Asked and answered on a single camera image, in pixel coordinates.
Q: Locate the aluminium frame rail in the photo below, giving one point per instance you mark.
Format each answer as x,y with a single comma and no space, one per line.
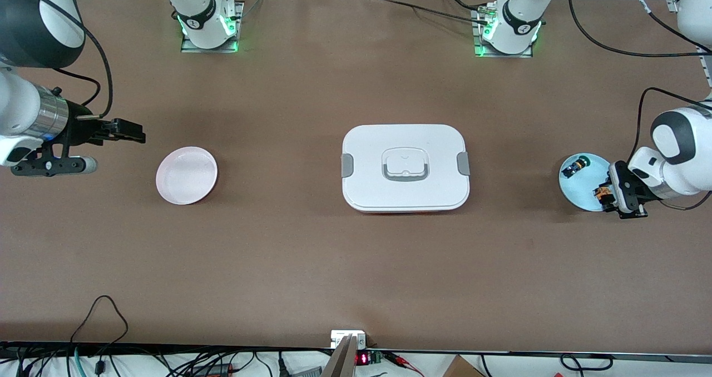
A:
675,4

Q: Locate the white mount bracket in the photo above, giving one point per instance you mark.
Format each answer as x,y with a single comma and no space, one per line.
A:
336,338

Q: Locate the black plug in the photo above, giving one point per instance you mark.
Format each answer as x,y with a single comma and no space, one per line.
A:
282,366

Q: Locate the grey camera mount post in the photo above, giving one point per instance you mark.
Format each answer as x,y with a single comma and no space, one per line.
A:
342,360

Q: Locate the white lidded box grey latches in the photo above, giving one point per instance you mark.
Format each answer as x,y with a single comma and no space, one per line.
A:
406,191

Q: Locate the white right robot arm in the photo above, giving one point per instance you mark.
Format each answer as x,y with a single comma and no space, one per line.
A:
194,7

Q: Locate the green push button switch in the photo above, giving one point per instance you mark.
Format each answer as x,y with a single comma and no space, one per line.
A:
574,167

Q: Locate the red LED display module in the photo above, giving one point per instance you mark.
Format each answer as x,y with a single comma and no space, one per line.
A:
362,359

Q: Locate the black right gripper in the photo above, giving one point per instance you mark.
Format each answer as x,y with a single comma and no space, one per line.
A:
81,129

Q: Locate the black power adapter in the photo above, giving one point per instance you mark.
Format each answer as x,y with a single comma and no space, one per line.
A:
214,369

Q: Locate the brown cardboard piece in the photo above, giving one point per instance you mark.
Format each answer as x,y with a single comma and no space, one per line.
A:
461,368

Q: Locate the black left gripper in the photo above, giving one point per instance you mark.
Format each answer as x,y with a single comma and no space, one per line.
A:
632,192

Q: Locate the green circuit board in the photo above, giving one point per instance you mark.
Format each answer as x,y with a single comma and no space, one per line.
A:
376,357

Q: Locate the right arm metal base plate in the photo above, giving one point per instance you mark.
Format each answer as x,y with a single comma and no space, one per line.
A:
189,48

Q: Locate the orange push button switch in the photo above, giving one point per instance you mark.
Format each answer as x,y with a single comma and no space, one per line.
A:
603,192

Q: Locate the pink round plate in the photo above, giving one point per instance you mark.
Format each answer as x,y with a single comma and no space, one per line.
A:
186,175

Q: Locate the red clip lead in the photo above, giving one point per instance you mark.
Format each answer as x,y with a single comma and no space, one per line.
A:
396,357

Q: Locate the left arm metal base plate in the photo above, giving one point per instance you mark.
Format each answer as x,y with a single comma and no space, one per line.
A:
484,53

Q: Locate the perforated metal strip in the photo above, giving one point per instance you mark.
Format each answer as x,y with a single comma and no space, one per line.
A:
707,71

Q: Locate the light blue round plate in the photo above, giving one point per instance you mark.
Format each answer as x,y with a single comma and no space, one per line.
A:
581,191

